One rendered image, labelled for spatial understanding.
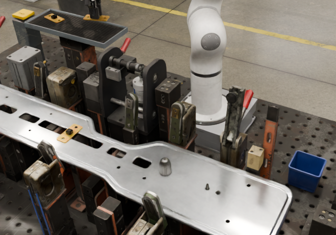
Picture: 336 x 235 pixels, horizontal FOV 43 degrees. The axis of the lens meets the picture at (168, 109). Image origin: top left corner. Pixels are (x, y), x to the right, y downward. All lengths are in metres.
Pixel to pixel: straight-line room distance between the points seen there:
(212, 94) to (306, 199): 0.50
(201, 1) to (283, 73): 2.04
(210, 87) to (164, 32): 2.50
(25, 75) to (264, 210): 0.92
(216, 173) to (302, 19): 3.33
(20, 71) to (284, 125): 1.04
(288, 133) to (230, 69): 1.76
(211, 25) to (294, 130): 0.62
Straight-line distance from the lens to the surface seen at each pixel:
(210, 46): 1.44
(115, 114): 1.44
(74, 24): 1.62
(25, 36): 1.77
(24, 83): 1.59
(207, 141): 1.66
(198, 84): 1.60
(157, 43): 3.88
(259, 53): 3.73
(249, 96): 1.21
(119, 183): 1.16
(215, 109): 1.68
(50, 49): 2.48
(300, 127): 1.84
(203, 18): 1.46
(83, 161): 1.24
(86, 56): 1.61
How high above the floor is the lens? 1.84
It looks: 37 degrees down
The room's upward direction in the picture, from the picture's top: 3 degrees counter-clockwise
